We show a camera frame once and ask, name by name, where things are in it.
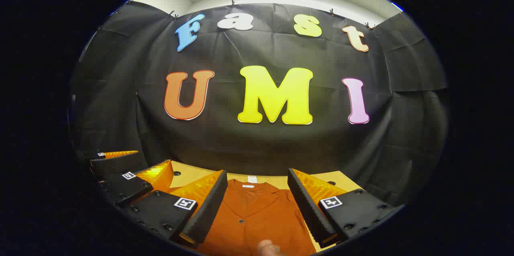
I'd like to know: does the orange ribbed shirt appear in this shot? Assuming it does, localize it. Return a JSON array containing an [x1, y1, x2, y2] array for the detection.
[[167, 179, 318, 256]]

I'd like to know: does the black backdrop cloth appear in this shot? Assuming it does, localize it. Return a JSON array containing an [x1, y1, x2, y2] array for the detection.
[[70, 1, 449, 205]]

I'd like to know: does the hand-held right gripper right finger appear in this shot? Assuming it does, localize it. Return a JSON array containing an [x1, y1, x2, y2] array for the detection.
[[287, 168, 403, 248]]

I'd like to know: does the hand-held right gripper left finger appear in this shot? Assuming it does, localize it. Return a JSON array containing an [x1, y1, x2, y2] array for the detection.
[[120, 170, 228, 248]]

